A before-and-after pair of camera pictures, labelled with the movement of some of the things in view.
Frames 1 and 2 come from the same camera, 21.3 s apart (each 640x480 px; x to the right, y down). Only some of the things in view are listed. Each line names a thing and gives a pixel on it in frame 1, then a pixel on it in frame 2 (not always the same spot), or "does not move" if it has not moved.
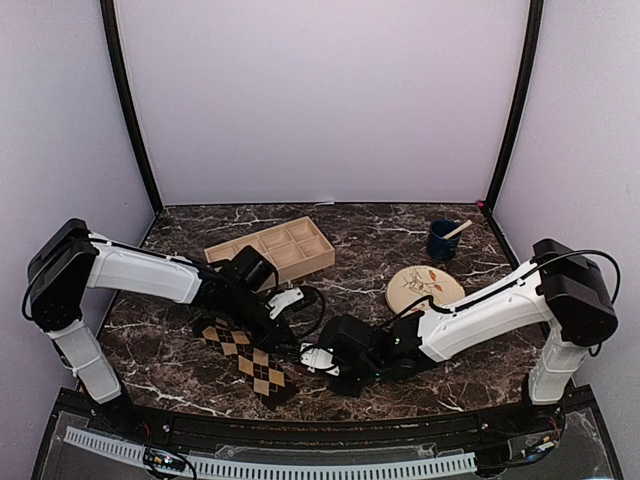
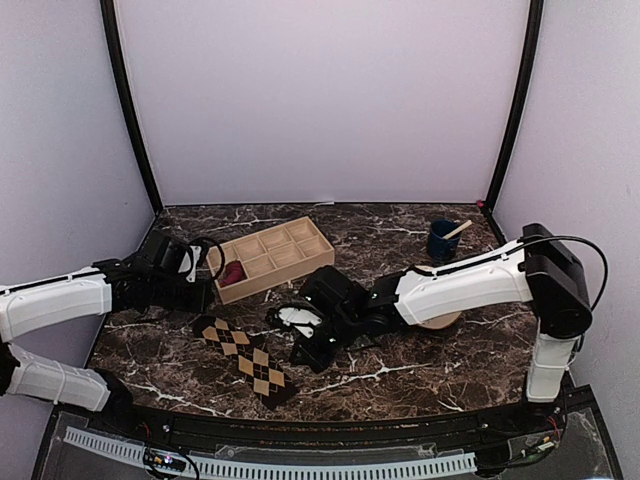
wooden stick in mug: (458, 229) does not move
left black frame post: (120, 73) does not move
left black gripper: (275, 333) to (200, 299)
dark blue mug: (439, 248) does not move
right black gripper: (350, 389) to (318, 361)
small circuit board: (163, 459) does not move
